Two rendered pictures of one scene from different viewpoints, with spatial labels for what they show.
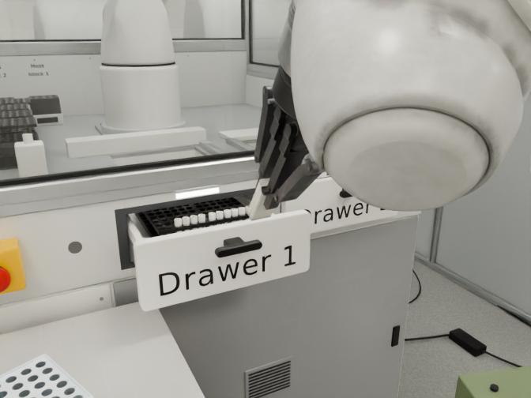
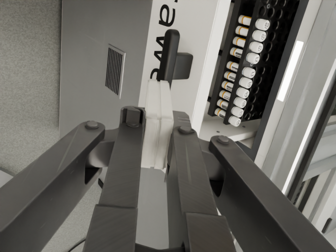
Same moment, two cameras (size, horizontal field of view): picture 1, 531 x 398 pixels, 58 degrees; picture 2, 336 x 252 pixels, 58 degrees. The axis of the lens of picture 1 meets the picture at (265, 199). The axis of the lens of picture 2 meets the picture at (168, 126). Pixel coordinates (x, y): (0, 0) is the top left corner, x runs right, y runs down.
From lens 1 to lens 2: 0.44 m
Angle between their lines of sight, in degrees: 25
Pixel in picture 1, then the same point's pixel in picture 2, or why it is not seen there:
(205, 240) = (202, 29)
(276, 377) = (113, 77)
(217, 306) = not seen: hidden behind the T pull
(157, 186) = (326, 18)
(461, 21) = not seen: outside the picture
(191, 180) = (309, 69)
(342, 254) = (164, 188)
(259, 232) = (182, 108)
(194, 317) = not seen: hidden behind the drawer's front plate
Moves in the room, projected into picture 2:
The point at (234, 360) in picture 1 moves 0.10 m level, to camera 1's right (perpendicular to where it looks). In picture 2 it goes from (134, 46) to (113, 84)
